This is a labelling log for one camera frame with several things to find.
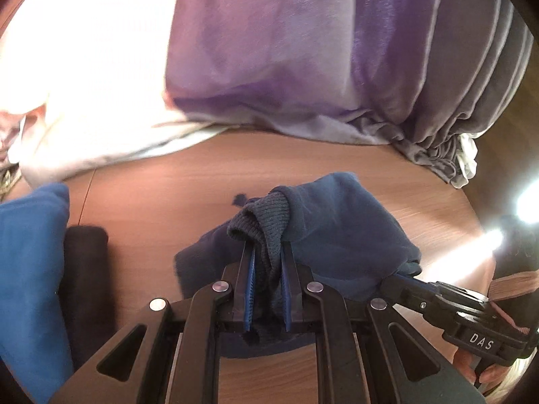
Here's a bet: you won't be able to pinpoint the person's right hand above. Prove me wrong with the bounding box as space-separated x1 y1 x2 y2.
452 340 511 389

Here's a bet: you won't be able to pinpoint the navy blue pants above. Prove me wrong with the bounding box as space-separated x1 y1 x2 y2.
175 172 423 360

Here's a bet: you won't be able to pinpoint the pale pink sheer curtain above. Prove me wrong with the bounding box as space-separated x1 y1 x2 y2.
0 0 222 187

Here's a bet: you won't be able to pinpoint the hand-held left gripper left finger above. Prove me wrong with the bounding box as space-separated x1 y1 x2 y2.
48 246 257 404

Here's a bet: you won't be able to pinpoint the white cloth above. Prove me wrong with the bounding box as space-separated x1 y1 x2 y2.
450 134 479 189

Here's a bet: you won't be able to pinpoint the folded blue garment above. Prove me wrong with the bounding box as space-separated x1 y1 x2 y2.
0 183 75 404

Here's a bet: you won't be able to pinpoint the grey curtain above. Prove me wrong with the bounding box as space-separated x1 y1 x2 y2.
349 0 532 179

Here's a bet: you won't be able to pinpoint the folded black garment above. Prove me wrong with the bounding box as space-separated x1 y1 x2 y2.
58 226 115 369

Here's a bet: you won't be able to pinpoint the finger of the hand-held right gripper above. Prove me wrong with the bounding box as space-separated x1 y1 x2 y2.
381 275 439 313

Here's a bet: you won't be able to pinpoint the yellow plaid fringed scarf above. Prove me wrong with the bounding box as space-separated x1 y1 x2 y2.
0 167 22 203

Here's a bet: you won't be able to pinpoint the purple sheer curtain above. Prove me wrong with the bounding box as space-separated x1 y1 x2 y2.
163 0 405 146

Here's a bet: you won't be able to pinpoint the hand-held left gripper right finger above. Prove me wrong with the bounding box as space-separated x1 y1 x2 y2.
280 242 485 404

